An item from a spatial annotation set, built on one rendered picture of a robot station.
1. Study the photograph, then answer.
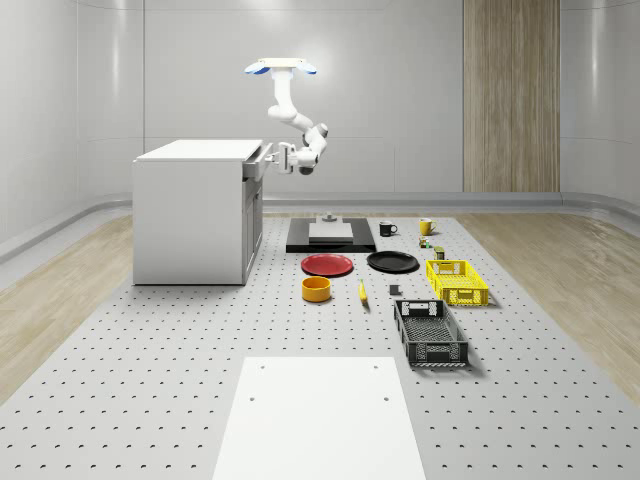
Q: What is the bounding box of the white cabinet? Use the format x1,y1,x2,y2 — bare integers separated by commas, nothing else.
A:
132,138,265,287

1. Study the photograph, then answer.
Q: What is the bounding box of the black stove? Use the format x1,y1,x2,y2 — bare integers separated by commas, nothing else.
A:
285,211,378,254

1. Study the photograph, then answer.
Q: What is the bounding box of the black plate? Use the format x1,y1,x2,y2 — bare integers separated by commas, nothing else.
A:
366,250,421,275

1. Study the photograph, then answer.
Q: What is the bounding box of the white board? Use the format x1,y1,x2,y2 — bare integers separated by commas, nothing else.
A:
212,356,428,480

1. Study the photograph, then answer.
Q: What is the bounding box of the red plate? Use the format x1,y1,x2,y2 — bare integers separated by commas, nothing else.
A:
300,253,355,278

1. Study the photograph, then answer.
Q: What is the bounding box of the white drawer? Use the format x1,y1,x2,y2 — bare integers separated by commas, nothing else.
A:
241,141,276,183

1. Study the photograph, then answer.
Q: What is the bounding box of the yellow bowl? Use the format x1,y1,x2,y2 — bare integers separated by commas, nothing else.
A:
301,276,333,304

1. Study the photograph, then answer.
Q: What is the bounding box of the yellow basket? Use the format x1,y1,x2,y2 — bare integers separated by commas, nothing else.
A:
425,259,491,307

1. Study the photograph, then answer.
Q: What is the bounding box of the dark grey basket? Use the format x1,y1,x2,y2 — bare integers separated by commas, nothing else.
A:
392,298,472,370

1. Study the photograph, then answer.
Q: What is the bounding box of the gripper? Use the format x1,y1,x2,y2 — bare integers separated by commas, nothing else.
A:
270,142,295,177

